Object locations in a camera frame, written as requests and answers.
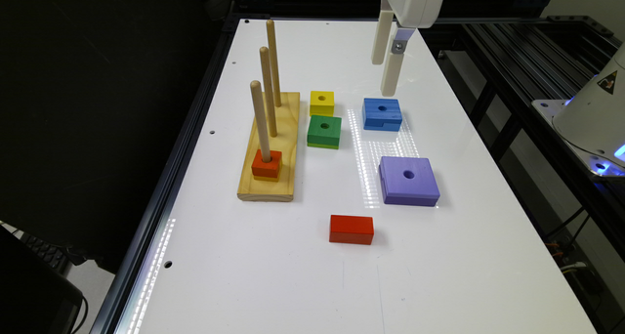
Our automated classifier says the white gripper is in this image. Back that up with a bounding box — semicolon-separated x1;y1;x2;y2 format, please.
371;0;443;97

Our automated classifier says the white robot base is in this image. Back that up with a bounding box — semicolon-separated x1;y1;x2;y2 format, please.
532;48;624;179

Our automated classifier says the blue square block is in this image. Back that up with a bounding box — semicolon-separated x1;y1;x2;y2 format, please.
362;98;402;132

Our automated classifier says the yellow square block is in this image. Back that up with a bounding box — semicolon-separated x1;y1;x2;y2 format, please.
310;91;335;117

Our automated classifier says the green square block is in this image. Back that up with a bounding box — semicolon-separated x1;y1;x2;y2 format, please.
307;115;342;146

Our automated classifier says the yellow block under green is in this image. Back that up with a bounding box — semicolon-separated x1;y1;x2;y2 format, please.
307;143;339;149

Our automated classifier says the purple square block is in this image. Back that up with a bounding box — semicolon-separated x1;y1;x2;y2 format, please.
379;156;440;207

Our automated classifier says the red block on peg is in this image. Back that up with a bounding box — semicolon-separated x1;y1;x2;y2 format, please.
251;149;282;176

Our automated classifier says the red rectangular block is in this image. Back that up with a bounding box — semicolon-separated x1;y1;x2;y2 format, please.
329;215;375;245

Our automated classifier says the yellow block under red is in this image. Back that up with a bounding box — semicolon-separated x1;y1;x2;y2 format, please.
252;174;280;182

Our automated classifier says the wooden peg base board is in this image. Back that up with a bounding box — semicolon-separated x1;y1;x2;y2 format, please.
236;91;302;203

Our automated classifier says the middle wooden peg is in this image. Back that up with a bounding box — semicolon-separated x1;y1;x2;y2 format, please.
259;46;277;138

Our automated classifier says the wooden peg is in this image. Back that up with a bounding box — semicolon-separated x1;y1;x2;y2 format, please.
250;80;271;163
259;46;277;138
266;19;281;107

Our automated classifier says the rear wooden peg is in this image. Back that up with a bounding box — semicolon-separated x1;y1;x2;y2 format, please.
266;19;281;107

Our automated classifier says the front wooden peg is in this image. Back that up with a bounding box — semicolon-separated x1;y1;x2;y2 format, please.
250;80;271;163

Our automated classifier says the black keyboard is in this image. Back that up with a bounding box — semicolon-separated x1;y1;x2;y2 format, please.
20;233;69;275

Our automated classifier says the dark monitor corner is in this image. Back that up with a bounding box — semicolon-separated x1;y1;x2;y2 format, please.
1;229;82;334

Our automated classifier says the black aluminium frame rack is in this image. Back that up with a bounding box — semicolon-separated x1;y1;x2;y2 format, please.
422;21;624;256

